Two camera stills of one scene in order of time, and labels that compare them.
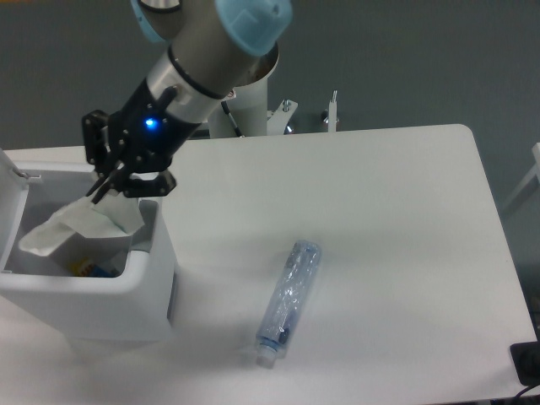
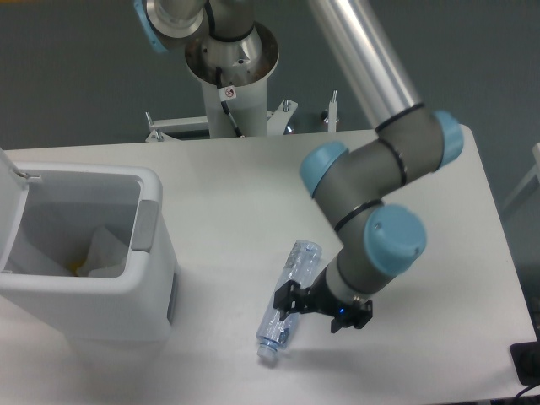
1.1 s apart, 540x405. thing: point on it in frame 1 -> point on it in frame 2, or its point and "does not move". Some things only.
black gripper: x=140 y=136 -> x=291 y=297
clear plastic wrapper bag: x=109 y=215 -> x=106 y=256
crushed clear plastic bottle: x=288 y=295 does not move
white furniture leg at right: x=534 y=173 does not move
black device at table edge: x=526 y=356 does not move
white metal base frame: x=278 y=116 does not move
